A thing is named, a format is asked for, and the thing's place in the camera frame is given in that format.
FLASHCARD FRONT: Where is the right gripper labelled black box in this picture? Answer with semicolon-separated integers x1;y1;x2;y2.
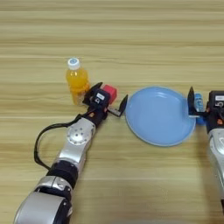
208;90;224;110

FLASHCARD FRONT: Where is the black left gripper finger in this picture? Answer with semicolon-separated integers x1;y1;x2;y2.
117;94;130;117
82;81;103;107

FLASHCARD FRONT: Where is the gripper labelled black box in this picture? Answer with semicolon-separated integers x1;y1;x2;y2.
92;87;111;107
208;90;224;110

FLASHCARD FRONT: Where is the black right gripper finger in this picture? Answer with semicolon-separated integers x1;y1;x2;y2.
187;86;197;116

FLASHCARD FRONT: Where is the orange juice bottle white cap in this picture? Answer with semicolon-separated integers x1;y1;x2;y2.
66;57;91;107

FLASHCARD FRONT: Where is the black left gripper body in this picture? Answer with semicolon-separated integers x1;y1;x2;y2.
84;103;122;128

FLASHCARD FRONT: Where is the red cube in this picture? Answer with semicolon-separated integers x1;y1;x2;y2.
101;84;118;105

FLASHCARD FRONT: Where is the left gripper labelled black box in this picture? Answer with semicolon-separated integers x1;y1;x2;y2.
92;87;111;107

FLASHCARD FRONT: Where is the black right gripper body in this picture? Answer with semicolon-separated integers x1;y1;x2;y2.
187;108;224;133

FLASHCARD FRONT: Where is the blue glue stick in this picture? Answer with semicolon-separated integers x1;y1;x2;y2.
194;93;207;126

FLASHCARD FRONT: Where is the light blue round plate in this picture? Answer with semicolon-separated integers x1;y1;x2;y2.
124;86;197;147

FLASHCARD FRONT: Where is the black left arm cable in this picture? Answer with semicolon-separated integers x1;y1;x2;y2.
33;112;91;172

